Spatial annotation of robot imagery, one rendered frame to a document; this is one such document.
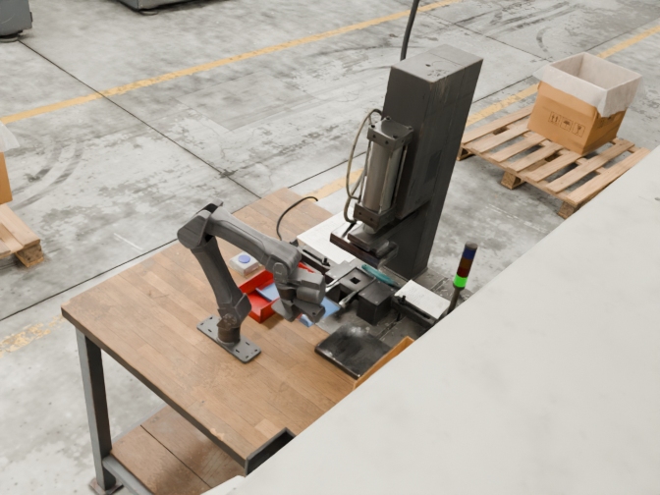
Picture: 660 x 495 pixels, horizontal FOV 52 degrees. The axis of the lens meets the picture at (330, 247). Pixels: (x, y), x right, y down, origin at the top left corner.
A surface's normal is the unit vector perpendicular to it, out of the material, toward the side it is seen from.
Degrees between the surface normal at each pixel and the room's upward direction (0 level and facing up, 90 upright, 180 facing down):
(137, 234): 0
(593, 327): 0
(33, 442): 0
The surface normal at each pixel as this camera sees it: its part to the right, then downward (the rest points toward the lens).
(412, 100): -0.62, 0.41
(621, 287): 0.12, -0.79
